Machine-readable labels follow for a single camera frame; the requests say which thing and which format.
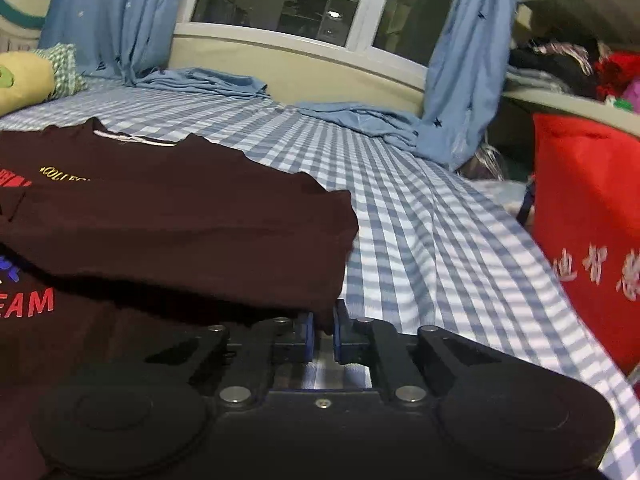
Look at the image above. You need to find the cream shelf unit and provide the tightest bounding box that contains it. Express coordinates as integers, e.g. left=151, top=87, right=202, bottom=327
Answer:
left=501, top=0, right=640, bottom=126

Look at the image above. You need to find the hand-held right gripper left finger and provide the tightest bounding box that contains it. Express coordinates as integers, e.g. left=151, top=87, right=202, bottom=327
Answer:
left=145, top=311, right=316, bottom=408

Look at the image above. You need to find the red fabric bag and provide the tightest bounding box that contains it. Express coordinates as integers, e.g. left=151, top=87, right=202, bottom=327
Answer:
left=529, top=112, right=640, bottom=377

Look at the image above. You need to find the dark clothes pile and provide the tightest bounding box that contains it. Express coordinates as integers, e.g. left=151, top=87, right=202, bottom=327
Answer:
left=507, top=40, right=615, bottom=101

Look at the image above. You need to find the red cloth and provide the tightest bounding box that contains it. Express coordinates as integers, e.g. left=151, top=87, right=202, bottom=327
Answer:
left=594, top=51, right=640, bottom=102

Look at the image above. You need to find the dark maroon printed t-shirt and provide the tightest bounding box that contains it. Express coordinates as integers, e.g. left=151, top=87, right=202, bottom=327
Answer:
left=0, top=117, right=361, bottom=480

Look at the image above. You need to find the blue white checked bed sheet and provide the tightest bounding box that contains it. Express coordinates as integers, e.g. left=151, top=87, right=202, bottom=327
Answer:
left=0, top=77, right=640, bottom=480

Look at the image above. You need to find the white framed window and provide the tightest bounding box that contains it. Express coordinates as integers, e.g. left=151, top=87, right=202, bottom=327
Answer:
left=171, top=0, right=473, bottom=68

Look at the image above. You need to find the white cushion with teal band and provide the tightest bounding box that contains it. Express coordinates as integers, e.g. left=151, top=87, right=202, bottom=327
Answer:
left=0, top=0, right=57, bottom=51

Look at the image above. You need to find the yellow green pillow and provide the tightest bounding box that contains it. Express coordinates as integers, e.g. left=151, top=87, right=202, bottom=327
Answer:
left=0, top=42, right=90, bottom=118

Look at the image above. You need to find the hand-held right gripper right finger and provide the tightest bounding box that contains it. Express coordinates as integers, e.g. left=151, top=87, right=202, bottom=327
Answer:
left=332, top=300, right=501, bottom=404

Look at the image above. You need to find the blue star curtain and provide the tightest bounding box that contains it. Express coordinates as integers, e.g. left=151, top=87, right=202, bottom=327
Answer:
left=295, top=0, right=523, bottom=172
left=39, top=0, right=272, bottom=100

